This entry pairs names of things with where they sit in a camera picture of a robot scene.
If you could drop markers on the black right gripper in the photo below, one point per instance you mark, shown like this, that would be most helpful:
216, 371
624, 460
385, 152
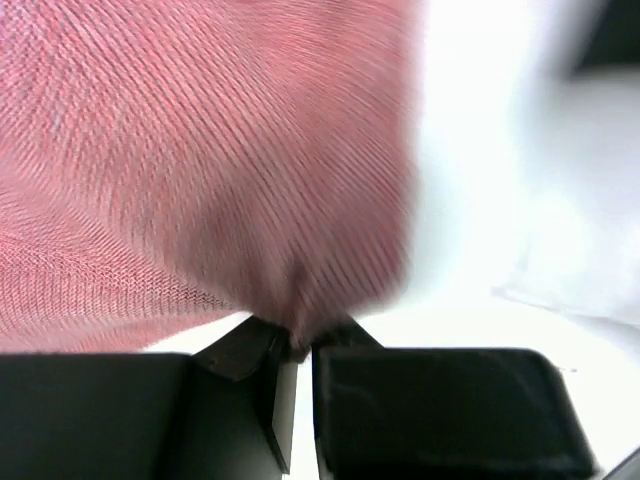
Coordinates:
613, 40

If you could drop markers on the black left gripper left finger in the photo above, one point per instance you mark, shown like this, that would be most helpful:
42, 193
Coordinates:
211, 415

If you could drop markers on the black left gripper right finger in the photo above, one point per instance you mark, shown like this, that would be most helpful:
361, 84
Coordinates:
441, 413

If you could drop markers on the red cartoon print pillowcase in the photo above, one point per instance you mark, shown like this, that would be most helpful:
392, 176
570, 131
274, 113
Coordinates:
165, 163

